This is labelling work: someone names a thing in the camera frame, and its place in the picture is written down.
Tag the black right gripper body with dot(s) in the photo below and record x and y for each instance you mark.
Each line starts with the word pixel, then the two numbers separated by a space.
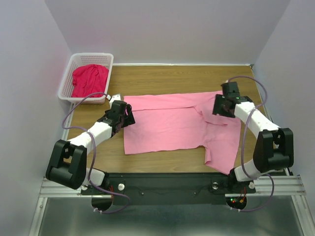
pixel 219 106

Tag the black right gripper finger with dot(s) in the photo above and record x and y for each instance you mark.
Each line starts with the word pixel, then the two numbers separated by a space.
pixel 228 113
pixel 218 105

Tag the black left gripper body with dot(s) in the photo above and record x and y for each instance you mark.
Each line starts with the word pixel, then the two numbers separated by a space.
pixel 107 112

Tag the light pink t shirt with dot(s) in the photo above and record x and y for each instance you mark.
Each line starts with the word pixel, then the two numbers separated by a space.
pixel 183 121

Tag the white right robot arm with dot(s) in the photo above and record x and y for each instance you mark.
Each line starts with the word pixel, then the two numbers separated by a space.
pixel 274 148

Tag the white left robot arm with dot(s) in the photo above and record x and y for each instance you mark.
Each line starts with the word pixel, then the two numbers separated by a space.
pixel 68 161

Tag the magenta t shirt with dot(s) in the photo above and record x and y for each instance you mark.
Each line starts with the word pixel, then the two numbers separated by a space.
pixel 89 79

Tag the white plastic laundry basket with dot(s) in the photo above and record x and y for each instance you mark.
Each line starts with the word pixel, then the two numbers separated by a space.
pixel 78 60

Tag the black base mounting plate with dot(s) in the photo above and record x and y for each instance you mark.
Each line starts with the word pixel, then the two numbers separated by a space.
pixel 174 188

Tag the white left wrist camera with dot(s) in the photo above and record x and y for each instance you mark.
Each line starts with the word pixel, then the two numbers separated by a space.
pixel 111 99

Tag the aluminium frame rail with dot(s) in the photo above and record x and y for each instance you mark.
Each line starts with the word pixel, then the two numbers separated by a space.
pixel 48 190

